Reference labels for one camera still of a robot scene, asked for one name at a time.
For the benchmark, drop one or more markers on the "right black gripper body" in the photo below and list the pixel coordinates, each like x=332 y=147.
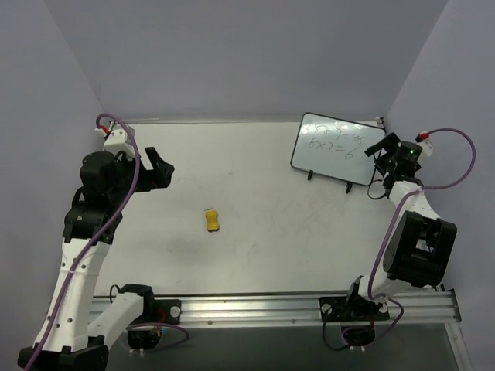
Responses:
x=385 y=151

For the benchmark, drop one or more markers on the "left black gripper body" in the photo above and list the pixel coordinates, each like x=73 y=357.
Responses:
x=147 y=176

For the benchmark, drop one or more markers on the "small whiteboard black frame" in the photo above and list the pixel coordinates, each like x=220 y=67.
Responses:
x=335 y=148

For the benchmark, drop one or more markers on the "yellow sponge eraser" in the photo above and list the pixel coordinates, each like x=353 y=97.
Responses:
x=213 y=224

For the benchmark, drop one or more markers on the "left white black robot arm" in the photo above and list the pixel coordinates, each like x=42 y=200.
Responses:
x=67 y=340

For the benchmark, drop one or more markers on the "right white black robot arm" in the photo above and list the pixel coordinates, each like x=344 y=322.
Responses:
x=418 y=243

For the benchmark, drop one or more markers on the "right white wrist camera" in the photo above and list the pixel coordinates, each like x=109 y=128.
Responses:
x=422 y=140

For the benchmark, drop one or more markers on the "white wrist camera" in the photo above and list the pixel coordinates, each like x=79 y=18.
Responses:
x=116 y=139
x=422 y=140

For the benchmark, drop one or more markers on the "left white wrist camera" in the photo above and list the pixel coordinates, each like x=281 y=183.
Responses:
x=116 y=139

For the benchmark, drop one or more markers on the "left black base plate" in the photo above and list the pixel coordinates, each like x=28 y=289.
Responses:
x=167 y=311

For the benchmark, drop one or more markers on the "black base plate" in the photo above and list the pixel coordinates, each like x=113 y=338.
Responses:
x=167 y=311
x=337 y=309

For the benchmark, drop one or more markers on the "aluminium front rail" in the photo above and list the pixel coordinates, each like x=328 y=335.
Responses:
x=300 y=310

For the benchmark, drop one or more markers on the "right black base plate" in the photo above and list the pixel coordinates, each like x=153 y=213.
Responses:
x=337 y=309

